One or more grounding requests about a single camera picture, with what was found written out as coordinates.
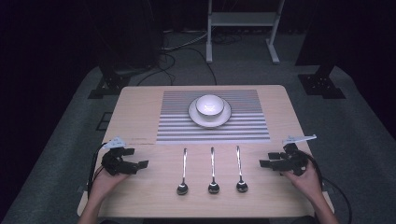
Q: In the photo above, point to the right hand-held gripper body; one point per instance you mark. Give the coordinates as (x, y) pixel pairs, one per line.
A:
(294, 160)

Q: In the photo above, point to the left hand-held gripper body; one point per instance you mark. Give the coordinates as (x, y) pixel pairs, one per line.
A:
(113, 162)

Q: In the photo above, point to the person's left hand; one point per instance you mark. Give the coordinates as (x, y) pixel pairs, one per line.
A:
(104, 185)

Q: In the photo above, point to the person's right hand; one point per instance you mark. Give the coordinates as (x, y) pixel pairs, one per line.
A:
(306, 183)

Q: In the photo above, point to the metal spoon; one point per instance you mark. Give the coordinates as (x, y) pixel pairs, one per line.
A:
(213, 174)
(240, 171)
(183, 174)

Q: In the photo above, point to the striped placemat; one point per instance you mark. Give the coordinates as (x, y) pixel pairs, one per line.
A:
(177, 127)

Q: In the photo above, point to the black stand base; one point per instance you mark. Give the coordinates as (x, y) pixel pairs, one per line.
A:
(109, 85)
(322, 84)

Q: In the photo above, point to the white plate with dark rim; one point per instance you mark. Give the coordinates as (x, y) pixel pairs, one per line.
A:
(199, 119)

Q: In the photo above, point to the white bowl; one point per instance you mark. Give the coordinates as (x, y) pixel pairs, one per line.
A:
(209, 105)

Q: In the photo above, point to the white metal stand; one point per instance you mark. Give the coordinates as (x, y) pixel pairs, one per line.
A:
(241, 18)

